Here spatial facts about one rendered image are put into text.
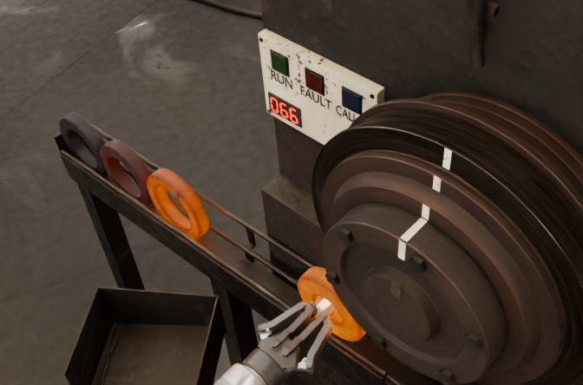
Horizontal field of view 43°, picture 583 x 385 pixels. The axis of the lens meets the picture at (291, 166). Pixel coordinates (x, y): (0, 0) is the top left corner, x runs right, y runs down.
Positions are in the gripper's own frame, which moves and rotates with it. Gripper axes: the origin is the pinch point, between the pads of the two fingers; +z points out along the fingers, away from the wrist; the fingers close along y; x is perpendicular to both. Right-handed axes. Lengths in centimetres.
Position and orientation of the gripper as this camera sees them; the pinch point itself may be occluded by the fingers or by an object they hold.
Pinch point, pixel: (332, 299)
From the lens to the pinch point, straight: 137.9
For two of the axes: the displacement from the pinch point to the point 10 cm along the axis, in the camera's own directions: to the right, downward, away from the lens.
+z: 6.7, -5.9, 4.5
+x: -1.0, -6.8, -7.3
